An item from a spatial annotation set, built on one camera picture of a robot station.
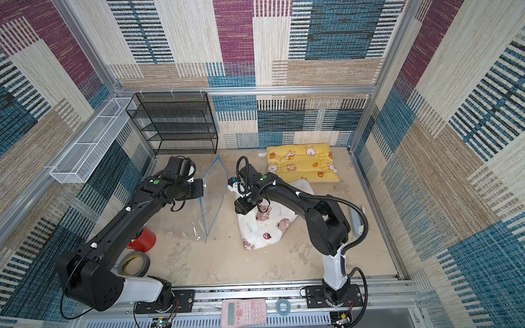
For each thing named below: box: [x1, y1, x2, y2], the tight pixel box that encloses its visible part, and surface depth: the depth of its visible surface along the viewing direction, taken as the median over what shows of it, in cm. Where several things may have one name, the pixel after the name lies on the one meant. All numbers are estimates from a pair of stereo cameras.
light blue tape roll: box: [276, 297, 292, 317], surface depth 74 cm
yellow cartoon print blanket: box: [266, 142, 340, 184], surface depth 114 cm
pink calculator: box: [220, 297, 268, 328], surface depth 71 cm
